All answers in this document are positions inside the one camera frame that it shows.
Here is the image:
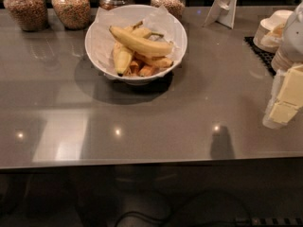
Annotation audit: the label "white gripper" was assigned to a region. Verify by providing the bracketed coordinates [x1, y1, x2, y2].
[262, 64, 303, 129]

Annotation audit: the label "yellow banana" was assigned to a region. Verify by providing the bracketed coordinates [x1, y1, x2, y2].
[109, 26, 173, 58]
[134, 53, 173, 68]
[112, 20, 165, 78]

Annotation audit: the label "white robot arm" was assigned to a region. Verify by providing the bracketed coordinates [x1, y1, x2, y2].
[262, 2, 303, 129]

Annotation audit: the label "white bowl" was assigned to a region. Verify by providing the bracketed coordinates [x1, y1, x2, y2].
[85, 5, 187, 85]

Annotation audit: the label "black rubber mat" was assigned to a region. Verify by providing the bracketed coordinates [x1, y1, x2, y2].
[243, 36, 276, 77]

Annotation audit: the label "white sign stand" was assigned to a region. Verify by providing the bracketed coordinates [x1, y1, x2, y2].
[204, 0, 238, 28]

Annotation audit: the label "white paper liner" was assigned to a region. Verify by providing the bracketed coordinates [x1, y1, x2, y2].
[85, 5, 187, 85]

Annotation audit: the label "orange fruit pieces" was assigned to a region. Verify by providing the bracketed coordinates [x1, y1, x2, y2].
[124, 61, 158, 78]

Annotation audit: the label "cereal jar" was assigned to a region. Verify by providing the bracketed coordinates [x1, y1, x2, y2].
[51, 0, 91, 30]
[149, 0, 187, 20]
[3, 0, 48, 32]

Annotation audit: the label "far left cereal jar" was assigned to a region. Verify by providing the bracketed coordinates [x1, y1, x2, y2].
[3, 0, 48, 32]

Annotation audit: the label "black cable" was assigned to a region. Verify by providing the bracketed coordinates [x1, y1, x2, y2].
[113, 189, 254, 227]

